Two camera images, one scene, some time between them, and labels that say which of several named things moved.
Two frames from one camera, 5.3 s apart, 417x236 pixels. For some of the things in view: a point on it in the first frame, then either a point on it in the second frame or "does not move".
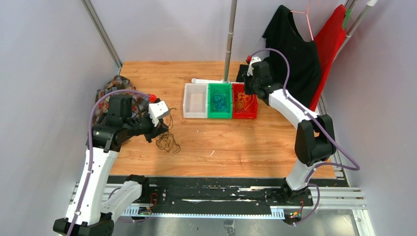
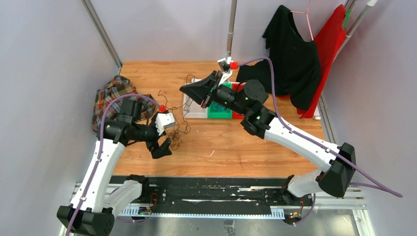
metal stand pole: [229, 45] does not move
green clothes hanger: [348, 11] does not move
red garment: [330, 42] does not move
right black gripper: [247, 91] to [199, 91]
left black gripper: [156, 131] to [159, 151]
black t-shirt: [282, 34] does not move
